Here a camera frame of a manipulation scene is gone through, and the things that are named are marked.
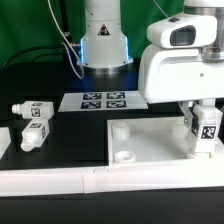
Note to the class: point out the white marker sheet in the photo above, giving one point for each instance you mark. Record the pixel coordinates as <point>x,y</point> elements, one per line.
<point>96,101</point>

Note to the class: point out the white square tabletop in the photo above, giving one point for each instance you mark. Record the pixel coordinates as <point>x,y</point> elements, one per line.
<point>153,141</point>

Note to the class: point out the white fence wall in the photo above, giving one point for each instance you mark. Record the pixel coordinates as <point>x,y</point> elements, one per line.
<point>5,140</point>
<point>163,175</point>

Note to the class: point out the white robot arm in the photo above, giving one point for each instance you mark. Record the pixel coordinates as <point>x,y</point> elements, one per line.
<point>104,48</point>

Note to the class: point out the green backdrop curtain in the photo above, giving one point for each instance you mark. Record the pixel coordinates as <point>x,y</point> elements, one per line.
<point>27,27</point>

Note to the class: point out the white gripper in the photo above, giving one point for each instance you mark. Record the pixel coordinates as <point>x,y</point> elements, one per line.
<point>172,68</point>

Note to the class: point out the white left fence wall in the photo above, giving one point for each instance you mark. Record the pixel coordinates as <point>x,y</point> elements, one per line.
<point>5,140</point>

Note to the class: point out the white front fence wall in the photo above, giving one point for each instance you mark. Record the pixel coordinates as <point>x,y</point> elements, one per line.
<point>163,175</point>

